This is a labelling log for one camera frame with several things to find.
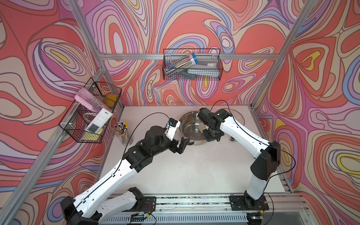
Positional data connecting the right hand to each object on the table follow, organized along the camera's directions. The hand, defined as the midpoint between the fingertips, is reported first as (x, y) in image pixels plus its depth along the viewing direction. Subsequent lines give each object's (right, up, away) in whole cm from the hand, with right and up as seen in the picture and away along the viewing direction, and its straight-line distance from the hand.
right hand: (213, 140), depth 81 cm
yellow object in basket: (-59, +24, -3) cm, 64 cm away
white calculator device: (-61, +11, -12) cm, 63 cm away
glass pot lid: (+28, +16, +37) cm, 49 cm away
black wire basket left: (-68, +13, -9) cm, 69 cm away
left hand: (-18, +5, -13) cm, 22 cm away
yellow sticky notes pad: (-66, +4, -8) cm, 66 cm away
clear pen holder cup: (-56, +1, +11) cm, 57 cm away
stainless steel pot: (-11, +6, +26) cm, 29 cm away
